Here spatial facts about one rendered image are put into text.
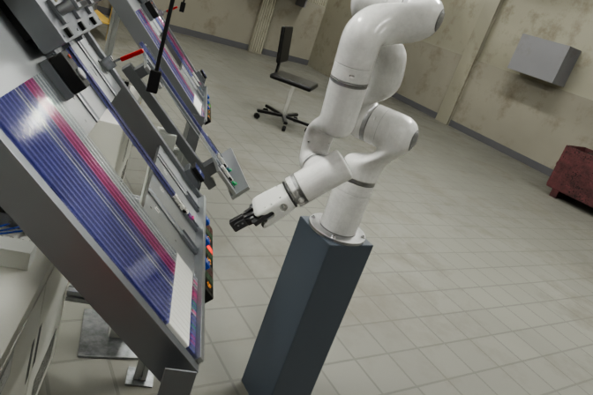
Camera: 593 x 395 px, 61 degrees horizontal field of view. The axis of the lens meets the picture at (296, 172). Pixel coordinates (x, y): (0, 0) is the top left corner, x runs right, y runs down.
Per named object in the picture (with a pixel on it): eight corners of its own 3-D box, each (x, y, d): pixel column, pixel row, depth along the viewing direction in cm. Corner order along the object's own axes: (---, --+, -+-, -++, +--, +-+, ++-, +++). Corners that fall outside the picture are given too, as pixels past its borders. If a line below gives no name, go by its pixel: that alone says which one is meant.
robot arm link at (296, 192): (311, 208, 126) (301, 213, 126) (305, 193, 134) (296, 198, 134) (296, 182, 123) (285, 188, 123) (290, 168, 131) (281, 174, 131)
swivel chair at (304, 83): (297, 120, 602) (326, 36, 570) (315, 138, 546) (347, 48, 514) (246, 108, 577) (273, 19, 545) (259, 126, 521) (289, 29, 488)
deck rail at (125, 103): (184, 206, 148) (203, 197, 148) (184, 209, 146) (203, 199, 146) (21, -23, 119) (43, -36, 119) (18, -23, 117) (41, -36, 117)
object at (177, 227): (190, 202, 146) (199, 197, 145) (176, 369, 85) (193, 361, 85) (153, 149, 138) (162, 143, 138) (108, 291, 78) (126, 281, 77)
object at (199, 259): (184, 210, 146) (206, 197, 146) (168, 381, 86) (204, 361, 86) (182, 206, 146) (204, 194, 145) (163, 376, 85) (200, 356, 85)
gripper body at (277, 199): (304, 212, 125) (265, 233, 126) (297, 194, 135) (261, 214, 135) (289, 189, 122) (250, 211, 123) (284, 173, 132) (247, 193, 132)
